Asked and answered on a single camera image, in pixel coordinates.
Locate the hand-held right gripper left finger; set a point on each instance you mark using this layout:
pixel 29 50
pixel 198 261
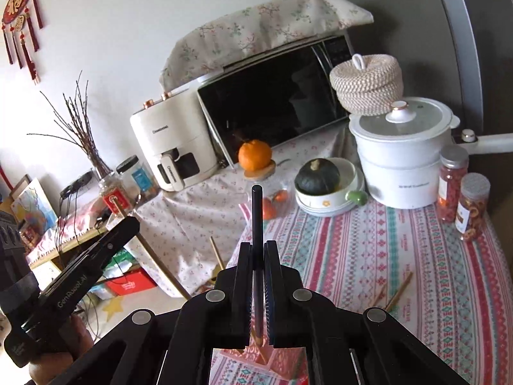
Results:
pixel 249 300

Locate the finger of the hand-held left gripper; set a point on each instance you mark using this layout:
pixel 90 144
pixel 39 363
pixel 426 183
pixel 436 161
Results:
pixel 114 240

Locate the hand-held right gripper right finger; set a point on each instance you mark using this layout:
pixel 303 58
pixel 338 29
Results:
pixel 269 308

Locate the pink perforated utensil basket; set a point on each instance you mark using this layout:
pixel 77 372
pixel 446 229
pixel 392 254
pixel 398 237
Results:
pixel 282 363

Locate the black chopstick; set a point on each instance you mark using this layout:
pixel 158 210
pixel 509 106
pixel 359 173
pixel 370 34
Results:
pixel 257 216

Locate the wooden chopstick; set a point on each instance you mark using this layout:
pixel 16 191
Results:
pixel 217 253
pixel 398 292
pixel 378 296

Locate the person's left hand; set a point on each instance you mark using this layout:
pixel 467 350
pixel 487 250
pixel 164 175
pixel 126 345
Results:
pixel 64 345

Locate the glass jar with red label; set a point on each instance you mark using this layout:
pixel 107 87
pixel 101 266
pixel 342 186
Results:
pixel 114 196

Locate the red box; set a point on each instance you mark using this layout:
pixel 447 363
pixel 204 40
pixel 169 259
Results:
pixel 130 282

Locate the pink patterned cloth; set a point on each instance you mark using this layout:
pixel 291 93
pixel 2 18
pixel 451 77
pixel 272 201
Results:
pixel 68 228

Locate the framed painting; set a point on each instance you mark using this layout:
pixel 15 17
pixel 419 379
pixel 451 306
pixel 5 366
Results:
pixel 34 208

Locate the black power adapter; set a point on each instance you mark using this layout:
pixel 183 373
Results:
pixel 76 184

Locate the yellow star mat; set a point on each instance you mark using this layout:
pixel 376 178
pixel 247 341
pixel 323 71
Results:
pixel 114 308

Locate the glass jar with black lid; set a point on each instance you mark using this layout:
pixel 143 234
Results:
pixel 138 176

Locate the white floral tablecloth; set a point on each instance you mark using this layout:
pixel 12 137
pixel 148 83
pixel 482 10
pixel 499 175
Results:
pixel 188 224

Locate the small red tomato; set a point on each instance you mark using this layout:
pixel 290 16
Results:
pixel 281 195
pixel 267 208

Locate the dried branches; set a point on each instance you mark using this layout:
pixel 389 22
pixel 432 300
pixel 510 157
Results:
pixel 82 128

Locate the white air fryer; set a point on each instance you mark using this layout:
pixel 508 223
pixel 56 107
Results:
pixel 172 136

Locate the wooden coaster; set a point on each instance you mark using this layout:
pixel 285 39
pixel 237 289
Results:
pixel 262 173

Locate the green pumpkin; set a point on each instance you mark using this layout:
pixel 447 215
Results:
pixel 316 176

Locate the striped patterned tablecloth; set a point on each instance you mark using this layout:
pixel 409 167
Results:
pixel 400 256

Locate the orange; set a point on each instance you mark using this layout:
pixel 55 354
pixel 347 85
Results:
pixel 254 154

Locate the white electric pot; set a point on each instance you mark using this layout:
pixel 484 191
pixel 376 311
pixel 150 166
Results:
pixel 400 168

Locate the black microwave oven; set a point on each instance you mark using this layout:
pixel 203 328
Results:
pixel 272 96

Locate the tall jar of red berries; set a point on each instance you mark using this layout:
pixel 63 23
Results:
pixel 452 184

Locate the jar of dried fruit rings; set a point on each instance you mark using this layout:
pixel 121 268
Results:
pixel 472 208

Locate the white pot lid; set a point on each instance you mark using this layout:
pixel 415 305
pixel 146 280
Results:
pixel 417 118

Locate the woven lidded basket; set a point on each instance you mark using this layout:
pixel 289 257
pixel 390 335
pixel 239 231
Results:
pixel 366 84

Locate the floral cloth cover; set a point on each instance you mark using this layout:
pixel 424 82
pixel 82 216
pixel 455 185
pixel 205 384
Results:
pixel 260 24

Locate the grey refrigerator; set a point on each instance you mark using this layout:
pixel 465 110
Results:
pixel 481 48

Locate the red knot wall ornament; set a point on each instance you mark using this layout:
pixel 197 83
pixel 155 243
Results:
pixel 18 6

